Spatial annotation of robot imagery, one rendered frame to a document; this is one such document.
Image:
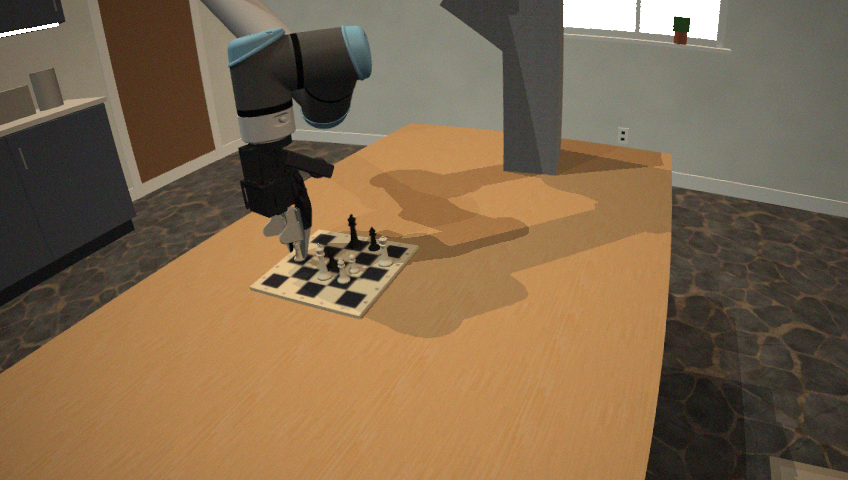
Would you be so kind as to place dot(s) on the black and cream chessboard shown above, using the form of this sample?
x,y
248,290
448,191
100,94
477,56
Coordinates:
x,y
298,282

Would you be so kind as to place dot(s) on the white chess king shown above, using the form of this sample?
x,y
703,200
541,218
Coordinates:
x,y
324,274

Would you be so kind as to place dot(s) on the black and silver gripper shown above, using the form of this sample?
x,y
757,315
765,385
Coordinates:
x,y
285,188

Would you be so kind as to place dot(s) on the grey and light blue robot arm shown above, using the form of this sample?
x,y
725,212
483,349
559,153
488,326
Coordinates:
x,y
266,67

